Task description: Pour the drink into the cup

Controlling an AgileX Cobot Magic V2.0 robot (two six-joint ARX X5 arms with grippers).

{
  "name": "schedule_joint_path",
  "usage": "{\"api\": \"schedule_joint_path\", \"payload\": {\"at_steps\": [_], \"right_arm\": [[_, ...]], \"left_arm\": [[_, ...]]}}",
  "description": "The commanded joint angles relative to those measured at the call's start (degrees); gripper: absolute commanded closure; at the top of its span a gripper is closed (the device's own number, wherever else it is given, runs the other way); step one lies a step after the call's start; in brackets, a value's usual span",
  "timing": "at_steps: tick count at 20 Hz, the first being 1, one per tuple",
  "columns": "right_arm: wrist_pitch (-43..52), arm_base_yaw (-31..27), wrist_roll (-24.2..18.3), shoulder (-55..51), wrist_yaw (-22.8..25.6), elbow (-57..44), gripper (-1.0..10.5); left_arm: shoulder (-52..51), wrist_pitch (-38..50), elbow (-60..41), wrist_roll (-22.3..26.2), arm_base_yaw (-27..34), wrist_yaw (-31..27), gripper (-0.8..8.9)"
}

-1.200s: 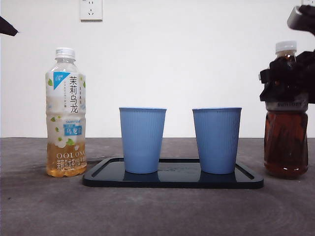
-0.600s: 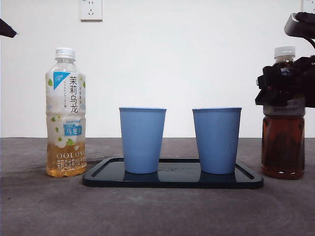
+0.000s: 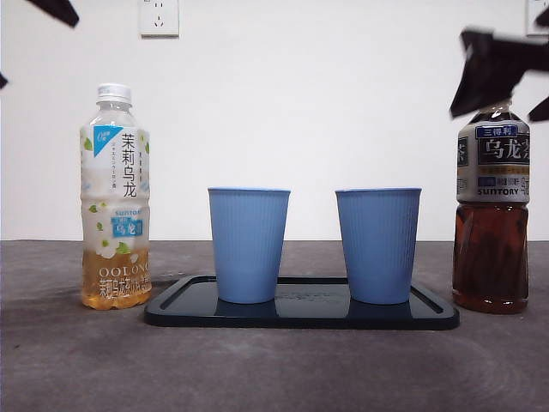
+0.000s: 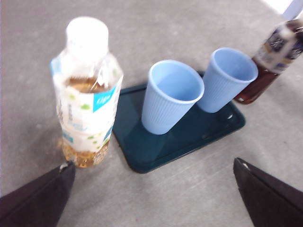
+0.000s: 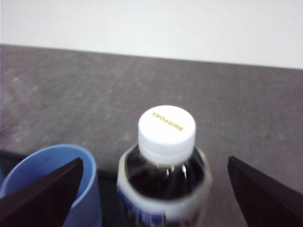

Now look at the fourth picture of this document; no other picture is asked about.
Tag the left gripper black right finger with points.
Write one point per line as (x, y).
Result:
(272, 203)

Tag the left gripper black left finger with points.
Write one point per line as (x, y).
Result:
(35, 203)

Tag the jasmine oolong tea bottle white label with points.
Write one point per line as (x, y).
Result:
(84, 111)

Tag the dark oolong tea bottle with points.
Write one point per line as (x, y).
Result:
(262, 78)

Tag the blue ribbed plastic cup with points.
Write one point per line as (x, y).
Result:
(163, 111)
(217, 94)

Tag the dark rectangular tray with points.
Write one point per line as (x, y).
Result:
(189, 139)

